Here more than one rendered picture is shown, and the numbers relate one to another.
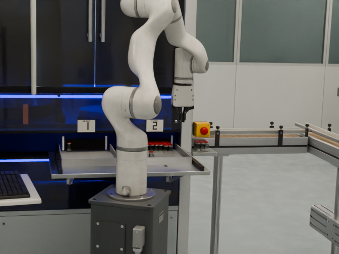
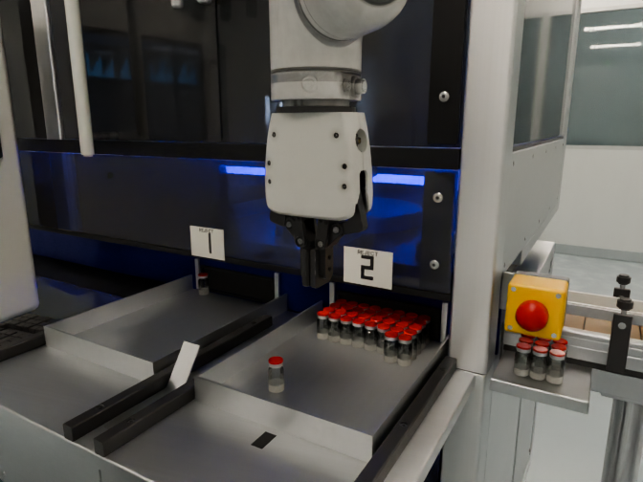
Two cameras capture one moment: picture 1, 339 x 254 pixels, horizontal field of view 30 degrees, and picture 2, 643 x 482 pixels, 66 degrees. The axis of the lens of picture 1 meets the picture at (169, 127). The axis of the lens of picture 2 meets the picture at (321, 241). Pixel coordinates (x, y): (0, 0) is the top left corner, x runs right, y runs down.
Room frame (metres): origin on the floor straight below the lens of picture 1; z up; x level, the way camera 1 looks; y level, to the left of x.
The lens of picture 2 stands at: (2.50, -0.39, 1.24)
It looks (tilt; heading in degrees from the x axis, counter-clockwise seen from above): 13 degrees down; 43
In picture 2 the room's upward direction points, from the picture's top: straight up
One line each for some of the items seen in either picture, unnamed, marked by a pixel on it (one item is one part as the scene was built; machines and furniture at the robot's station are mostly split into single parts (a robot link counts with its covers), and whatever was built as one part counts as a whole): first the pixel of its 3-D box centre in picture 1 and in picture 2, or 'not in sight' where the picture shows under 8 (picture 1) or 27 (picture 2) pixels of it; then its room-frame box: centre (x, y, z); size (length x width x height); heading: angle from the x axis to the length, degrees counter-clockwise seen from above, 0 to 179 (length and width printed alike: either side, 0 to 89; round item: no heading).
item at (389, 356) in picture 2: (165, 148); (390, 347); (3.10, 0.01, 0.90); 0.02 x 0.02 x 0.05
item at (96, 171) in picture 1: (124, 162); (223, 368); (2.92, 0.20, 0.87); 0.70 x 0.48 x 0.02; 103
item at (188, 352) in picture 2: not in sight; (155, 383); (2.79, 0.18, 0.91); 0.14 x 0.03 x 0.06; 13
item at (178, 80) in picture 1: (183, 80); (318, 90); (2.85, -0.06, 1.27); 0.09 x 0.08 x 0.03; 102
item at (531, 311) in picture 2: (204, 130); (532, 315); (3.15, -0.17, 0.99); 0.04 x 0.04 x 0.04; 13
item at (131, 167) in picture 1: (131, 172); not in sight; (2.40, 0.14, 0.95); 0.19 x 0.19 x 0.18
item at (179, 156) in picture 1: (157, 153); (339, 360); (3.02, 0.06, 0.90); 0.34 x 0.26 x 0.04; 13
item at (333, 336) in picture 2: (154, 148); (364, 334); (3.11, 0.07, 0.90); 0.18 x 0.02 x 0.05; 103
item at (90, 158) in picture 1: (87, 154); (176, 317); (2.95, 0.39, 0.90); 0.34 x 0.26 x 0.04; 13
